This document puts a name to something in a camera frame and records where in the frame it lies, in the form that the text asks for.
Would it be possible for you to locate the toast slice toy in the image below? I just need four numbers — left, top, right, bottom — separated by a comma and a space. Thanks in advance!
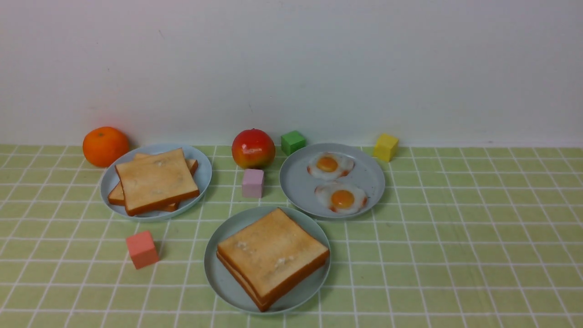
216, 207, 331, 309

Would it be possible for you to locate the green cube block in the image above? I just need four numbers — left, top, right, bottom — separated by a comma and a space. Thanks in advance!
281, 130, 307, 156

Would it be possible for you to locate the grey egg plate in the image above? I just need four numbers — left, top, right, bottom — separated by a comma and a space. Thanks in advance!
279, 143, 387, 220

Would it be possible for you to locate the red apple toy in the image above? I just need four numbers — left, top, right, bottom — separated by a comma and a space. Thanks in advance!
231, 129, 276, 169

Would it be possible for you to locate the pink cube block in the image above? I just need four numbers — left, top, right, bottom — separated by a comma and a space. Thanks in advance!
241, 169, 265, 199

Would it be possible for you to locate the fried egg toy front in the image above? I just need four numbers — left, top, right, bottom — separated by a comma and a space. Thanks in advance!
314, 181, 368, 215

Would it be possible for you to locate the grey bread plate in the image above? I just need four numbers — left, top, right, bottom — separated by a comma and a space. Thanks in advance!
100, 143, 212, 222

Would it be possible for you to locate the yellow cube block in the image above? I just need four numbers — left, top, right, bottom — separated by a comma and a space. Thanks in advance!
373, 133, 399, 162

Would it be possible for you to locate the light blue front plate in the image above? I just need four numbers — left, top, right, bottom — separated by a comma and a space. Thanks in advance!
203, 206, 331, 316

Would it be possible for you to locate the red cube block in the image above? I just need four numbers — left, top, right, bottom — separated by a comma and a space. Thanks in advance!
125, 231, 160, 270

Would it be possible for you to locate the green checkered tablecloth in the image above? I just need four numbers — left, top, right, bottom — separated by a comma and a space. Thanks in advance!
0, 144, 583, 328

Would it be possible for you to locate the orange fruit toy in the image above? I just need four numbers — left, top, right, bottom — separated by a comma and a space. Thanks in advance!
82, 127, 130, 168

